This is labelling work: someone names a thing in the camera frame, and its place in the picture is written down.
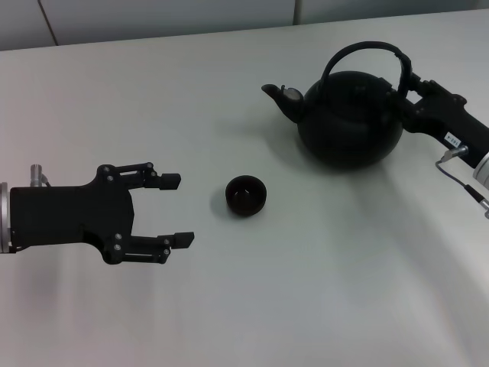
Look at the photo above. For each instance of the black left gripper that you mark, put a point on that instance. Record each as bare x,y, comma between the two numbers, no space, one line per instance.
68,214

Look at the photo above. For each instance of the white and silver right robot arm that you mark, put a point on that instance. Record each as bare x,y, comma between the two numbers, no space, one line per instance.
483,168

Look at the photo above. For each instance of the small dark teacup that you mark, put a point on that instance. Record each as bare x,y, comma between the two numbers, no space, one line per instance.
244,197

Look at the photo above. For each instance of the black round teapot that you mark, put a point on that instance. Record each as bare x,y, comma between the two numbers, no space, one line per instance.
347,126

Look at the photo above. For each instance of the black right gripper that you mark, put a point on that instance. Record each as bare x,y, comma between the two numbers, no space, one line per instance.
447,114

